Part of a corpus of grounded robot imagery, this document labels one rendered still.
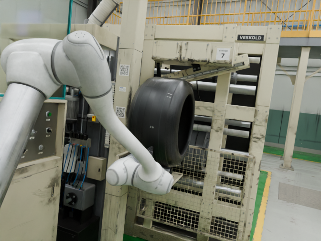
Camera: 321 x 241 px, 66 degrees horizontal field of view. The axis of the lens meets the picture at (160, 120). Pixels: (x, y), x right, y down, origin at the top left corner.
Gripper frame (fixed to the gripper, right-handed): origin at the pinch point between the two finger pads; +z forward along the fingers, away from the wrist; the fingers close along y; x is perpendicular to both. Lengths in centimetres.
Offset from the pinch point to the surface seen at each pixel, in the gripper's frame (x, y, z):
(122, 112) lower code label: -15.1, 31.9, 23.6
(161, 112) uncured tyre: -22.4, -4.2, 4.1
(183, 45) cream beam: -64, 1, 56
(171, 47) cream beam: -62, 10, 56
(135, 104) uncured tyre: -24.6, 13.3, 5.7
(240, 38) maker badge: -74, -36, 89
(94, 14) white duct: -87, 81, 61
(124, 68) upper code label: -45, 33, 27
